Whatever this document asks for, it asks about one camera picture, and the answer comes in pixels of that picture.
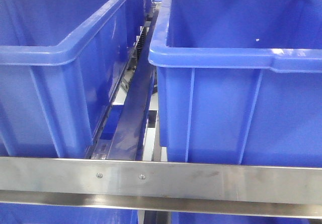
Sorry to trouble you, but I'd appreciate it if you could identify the blue bin near right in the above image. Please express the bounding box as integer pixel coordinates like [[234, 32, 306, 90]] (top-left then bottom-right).
[[149, 0, 321, 167]]

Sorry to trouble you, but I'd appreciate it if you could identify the blue bin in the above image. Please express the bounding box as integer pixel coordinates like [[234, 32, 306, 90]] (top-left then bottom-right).
[[1, 0, 142, 158], [149, 0, 321, 167]]

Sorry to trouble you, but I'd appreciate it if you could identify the blue bin near left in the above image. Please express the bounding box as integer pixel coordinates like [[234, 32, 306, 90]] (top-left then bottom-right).
[[1, 0, 142, 158]]

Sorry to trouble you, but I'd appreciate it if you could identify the steel centre divider rail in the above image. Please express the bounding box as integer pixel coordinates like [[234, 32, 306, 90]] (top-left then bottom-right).
[[90, 20, 162, 161]]

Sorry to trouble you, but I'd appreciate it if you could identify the steel shelf front rail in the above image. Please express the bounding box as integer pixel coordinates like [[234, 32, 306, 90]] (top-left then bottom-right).
[[1, 157, 321, 219]]

